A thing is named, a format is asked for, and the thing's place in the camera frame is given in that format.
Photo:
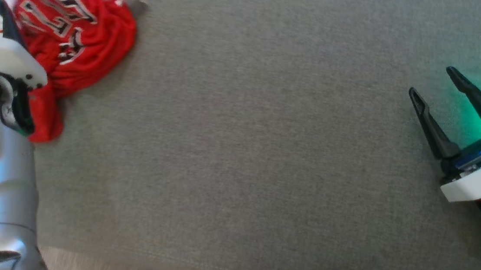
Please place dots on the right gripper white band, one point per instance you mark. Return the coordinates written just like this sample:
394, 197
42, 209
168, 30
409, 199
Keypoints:
479, 177

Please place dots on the red lettered basketball jersey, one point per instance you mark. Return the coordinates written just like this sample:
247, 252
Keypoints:
97, 43

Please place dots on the grey fabric sofa seat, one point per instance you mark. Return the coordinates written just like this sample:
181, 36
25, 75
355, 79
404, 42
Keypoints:
244, 130

